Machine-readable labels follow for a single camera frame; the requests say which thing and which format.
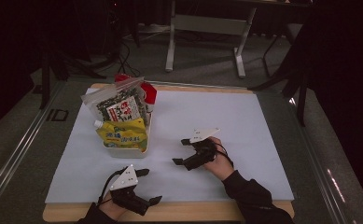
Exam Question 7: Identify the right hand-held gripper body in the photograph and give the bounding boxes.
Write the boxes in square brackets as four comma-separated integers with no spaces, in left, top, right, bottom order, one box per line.
[183,127,221,172]

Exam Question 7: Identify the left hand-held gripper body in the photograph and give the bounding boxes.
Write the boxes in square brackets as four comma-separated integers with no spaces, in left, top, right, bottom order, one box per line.
[108,164,151,217]

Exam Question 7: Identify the white plastic storage box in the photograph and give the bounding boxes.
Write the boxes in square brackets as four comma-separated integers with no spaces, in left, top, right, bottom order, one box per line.
[103,118,154,159]

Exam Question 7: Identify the yellow spouted sauce pouch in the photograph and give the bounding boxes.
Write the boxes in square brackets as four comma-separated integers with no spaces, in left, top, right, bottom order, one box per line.
[93,117,149,153]

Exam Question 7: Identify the red seasoning packet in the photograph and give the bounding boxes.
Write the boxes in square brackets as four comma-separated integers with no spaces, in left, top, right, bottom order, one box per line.
[113,73,159,105]

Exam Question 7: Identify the clear bag of dark spice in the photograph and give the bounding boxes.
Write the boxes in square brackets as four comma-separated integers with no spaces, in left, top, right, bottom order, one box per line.
[80,77,150,127]

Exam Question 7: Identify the person's right hand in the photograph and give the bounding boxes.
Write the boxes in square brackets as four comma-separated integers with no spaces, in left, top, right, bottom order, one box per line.
[202,136,235,181]

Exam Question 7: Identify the person's left hand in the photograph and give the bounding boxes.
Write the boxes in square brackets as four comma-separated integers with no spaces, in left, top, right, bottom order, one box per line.
[99,192,129,220]

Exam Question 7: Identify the light blue table mat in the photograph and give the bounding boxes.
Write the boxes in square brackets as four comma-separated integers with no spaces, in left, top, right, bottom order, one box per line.
[44,88,295,204]

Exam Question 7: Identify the black metal stand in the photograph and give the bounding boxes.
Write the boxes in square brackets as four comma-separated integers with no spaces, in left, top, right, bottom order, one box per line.
[38,46,108,110]

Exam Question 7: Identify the left hand-held gripper cable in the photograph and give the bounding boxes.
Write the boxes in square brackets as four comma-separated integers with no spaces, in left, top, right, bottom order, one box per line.
[97,169,127,206]

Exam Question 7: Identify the hand-held gripper cable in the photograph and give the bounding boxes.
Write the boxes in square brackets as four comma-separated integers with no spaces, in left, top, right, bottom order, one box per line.
[215,143,235,168]
[97,169,127,206]

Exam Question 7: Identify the right hand-held gripper cable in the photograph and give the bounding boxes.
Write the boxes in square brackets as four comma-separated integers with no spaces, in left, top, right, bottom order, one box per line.
[215,143,235,168]

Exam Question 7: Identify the black floor cables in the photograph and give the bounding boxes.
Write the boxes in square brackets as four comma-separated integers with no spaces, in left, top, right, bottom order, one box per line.
[113,40,146,87]

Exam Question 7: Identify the metal floor rail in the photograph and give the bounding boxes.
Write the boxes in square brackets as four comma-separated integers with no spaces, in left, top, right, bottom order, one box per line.
[0,80,65,213]
[288,96,350,224]

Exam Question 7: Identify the black chair frame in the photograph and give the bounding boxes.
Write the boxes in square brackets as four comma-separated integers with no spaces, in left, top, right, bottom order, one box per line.
[248,31,311,127]

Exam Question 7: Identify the white metal desk frame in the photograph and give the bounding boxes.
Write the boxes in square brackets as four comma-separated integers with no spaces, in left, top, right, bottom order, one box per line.
[164,0,258,79]

